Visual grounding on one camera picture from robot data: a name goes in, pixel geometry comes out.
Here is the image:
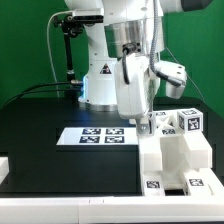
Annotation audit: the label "white camera cable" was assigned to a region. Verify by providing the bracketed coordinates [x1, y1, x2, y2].
[46, 10, 74, 98]

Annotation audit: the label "white U-shaped fixture wall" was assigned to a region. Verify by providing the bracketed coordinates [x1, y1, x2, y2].
[0, 168, 224, 224]

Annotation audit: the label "white tag sheet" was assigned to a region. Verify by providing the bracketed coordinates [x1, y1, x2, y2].
[57, 127, 138, 146]

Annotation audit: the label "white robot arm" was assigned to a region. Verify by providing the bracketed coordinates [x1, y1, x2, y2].
[65, 0, 213, 135]

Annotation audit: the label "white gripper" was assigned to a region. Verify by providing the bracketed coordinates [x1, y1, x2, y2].
[114, 53, 150, 135]

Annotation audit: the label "black camera stand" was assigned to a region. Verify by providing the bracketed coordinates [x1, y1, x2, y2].
[53, 14, 106, 101]

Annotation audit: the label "white chair back frame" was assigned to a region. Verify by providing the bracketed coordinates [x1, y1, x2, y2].
[137, 108, 212, 173]

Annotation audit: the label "black cables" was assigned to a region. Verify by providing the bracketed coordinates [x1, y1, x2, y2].
[1, 79, 84, 109]

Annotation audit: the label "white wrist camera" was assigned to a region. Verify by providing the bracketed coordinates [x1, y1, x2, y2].
[155, 60, 187, 99]

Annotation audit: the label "white chair seat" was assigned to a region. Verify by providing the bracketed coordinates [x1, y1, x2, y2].
[160, 135, 189, 191]

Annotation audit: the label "grey camera on stand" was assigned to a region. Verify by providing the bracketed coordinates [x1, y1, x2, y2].
[72, 8, 104, 23]

